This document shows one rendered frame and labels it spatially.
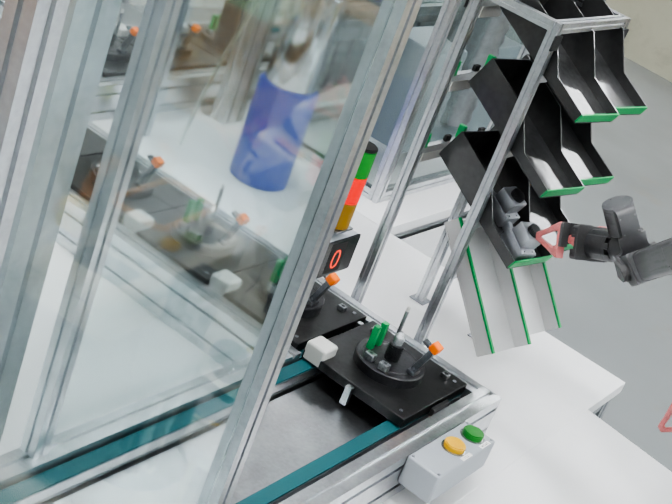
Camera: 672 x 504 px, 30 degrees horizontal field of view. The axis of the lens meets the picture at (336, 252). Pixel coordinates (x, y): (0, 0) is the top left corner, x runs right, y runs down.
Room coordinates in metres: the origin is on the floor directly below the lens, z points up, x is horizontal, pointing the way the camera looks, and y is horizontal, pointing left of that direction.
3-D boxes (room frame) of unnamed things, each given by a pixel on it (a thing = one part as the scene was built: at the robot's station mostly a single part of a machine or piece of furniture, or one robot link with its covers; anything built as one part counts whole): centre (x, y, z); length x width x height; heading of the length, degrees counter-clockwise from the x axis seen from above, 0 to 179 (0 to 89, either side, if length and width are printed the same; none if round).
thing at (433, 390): (2.11, -0.17, 0.96); 0.24 x 0.24 x 0.02; 63
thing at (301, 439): (1.86, -0.01, 0.91); 0.84 x 0.28 x 0.10; 153
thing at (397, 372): (2.11, -0.17, 0.98); 0.14 x 0.14 x 0.02
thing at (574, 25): (2.49, -0.23, 1.26); 0.36 x 0.21 x 0.80; 153
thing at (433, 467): (1.94, -0.32, 0.93); 0.21 x 0.07 x 0.06; 153
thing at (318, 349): (2.07, -0.04, 0.97); 0.05 x 0.05 x 0.04; 63
